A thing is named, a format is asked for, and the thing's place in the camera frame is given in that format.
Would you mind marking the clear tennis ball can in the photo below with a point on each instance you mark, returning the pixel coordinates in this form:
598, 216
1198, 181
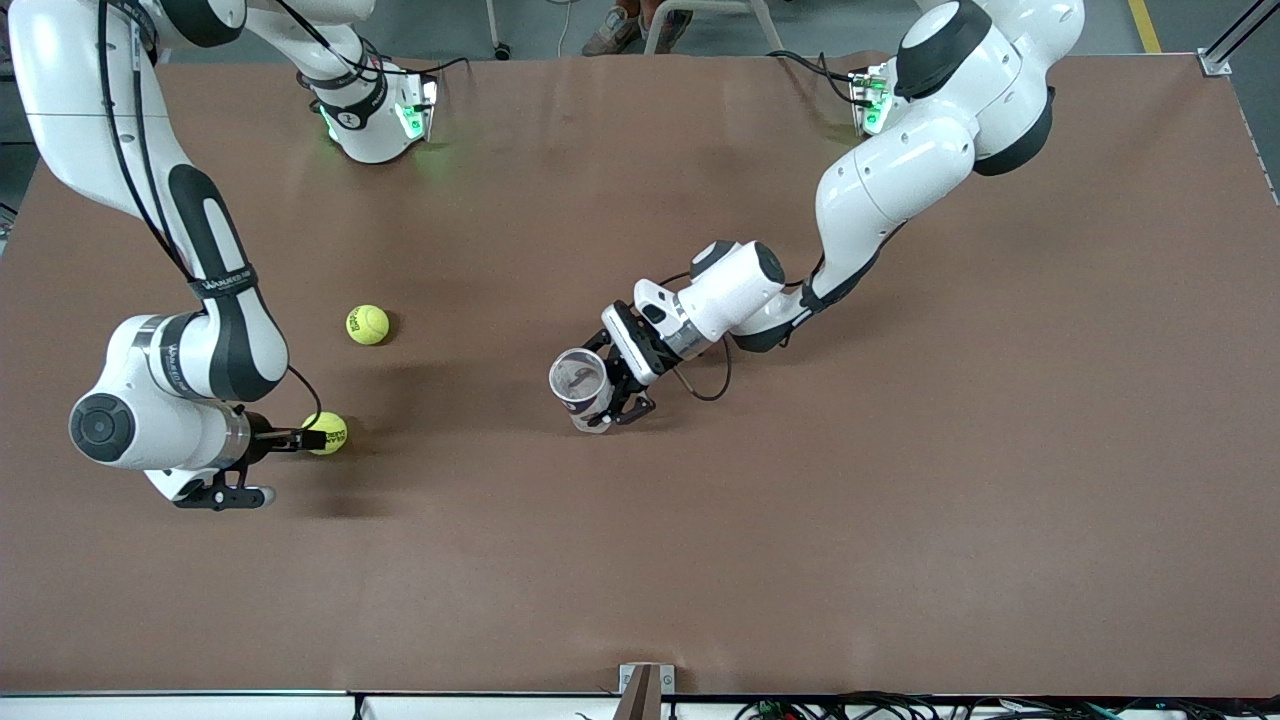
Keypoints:
580, 385

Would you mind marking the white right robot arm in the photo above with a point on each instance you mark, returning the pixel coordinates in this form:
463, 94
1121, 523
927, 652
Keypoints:
60, 100

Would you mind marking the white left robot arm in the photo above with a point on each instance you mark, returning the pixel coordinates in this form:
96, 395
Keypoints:
900, 170

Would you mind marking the white stool frame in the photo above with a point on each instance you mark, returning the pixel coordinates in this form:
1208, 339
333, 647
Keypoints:
765, 25

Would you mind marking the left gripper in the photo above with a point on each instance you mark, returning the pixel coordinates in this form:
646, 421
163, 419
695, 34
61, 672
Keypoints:
651, 352

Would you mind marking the yellow-green tennis ball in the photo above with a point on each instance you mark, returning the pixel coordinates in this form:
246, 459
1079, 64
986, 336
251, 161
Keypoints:
337, 435
367, 325

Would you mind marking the brown paper table cover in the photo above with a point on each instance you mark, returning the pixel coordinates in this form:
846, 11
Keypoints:
640, 550

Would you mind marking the aluminium frame profile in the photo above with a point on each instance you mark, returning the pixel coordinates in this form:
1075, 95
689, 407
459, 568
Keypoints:
1215, 62

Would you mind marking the metal bracket with wooden post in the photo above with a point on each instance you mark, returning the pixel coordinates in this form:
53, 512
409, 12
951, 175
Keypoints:
640, 690

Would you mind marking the thin pole with caster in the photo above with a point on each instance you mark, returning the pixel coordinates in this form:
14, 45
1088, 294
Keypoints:
497, 40

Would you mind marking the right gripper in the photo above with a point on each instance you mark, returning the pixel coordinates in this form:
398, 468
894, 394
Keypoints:
264, 438

